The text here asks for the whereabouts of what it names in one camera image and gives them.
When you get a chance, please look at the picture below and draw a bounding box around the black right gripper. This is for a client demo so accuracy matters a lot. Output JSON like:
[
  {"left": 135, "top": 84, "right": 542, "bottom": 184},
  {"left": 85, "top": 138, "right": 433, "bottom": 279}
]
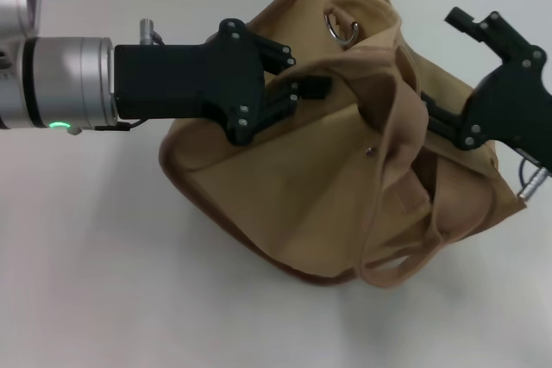
[{"left": 420, "top": 6, "right": 552, "bottom": 171}]

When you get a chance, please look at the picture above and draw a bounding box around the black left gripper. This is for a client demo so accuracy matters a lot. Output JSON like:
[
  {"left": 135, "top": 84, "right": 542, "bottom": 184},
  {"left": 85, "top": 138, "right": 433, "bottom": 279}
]
[{"left": 111, "top": 18, "right": 333, "bottom": 147}]

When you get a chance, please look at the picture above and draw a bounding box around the silver zipper pull ring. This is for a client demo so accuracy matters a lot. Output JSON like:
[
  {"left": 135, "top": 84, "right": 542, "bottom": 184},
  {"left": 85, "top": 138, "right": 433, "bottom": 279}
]
[{"left": 323, "top": 6, "right": 361, "bottom": 48}]

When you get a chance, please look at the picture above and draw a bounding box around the khaki canvas food bag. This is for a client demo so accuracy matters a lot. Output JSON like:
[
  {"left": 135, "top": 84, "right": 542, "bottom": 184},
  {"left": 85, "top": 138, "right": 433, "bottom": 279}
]
[{"left": 157, "top": 0, "right": 528, "bottom": 290}]

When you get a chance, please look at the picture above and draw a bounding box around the black cable with silver plug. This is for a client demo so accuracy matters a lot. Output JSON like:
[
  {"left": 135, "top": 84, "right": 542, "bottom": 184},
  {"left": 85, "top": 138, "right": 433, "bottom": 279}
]
[
  {"left": 515, "top": 156, "right": 552, "bottom": 202},
  {"left": 138, "top": 17, "right": 167, "bottom": 47}
]

